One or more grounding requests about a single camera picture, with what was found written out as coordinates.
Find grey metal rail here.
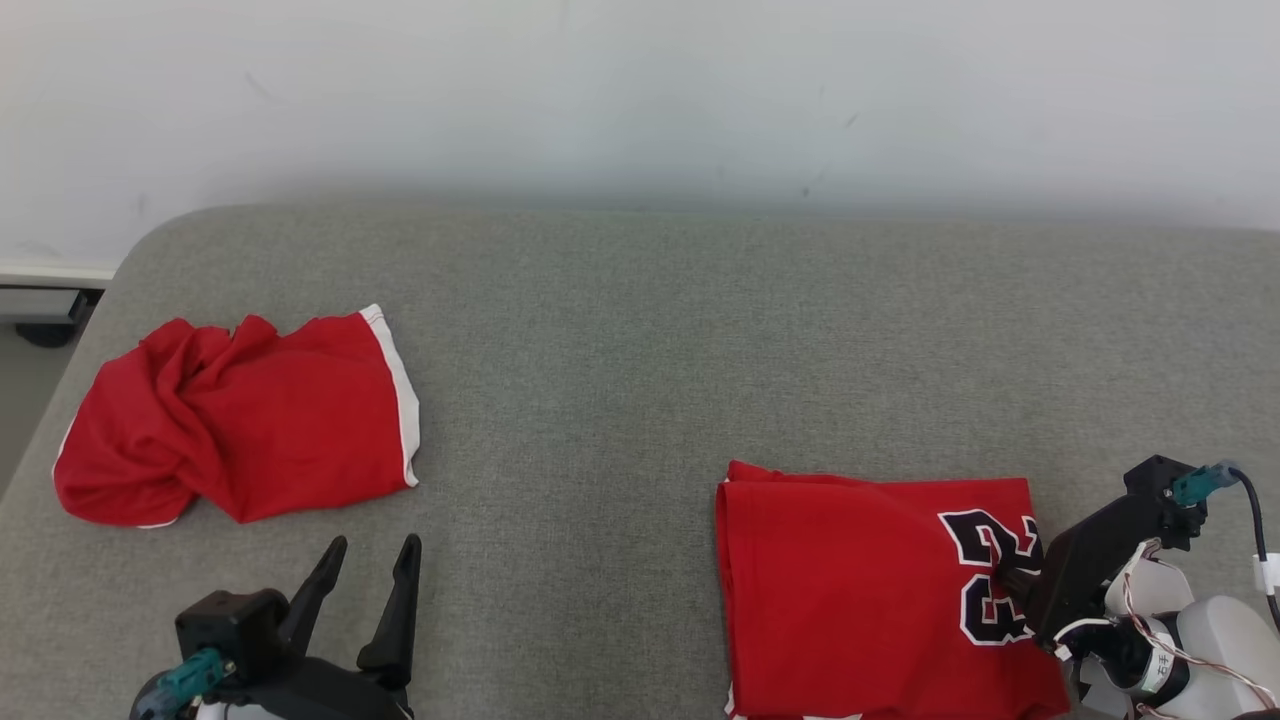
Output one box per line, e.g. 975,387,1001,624
0,289,81,322

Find white baseboard strip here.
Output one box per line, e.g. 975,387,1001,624
0,262,117,291

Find grey fabric sofa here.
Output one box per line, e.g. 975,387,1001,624
0,203,1280,720

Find red shorts with white trim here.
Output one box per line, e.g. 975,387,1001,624
52,303,422,528

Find red jersey with number print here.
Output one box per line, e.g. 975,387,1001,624
714,459,1073,720

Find teal right camera connector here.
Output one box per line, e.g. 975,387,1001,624
1170,461,1241,509

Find red white twisted wires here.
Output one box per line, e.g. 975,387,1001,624
1118,540,1280,716

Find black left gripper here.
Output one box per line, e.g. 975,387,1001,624
198,533,424,720

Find black caster wheel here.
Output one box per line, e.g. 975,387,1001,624
15,290,104,349

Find teal camera connector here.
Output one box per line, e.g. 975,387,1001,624
155,647,226,703
1170,461,1241,509

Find teal left camera connector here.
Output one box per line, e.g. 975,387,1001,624
155,647,226,703

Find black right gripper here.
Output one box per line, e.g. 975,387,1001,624
990,490,1193,649

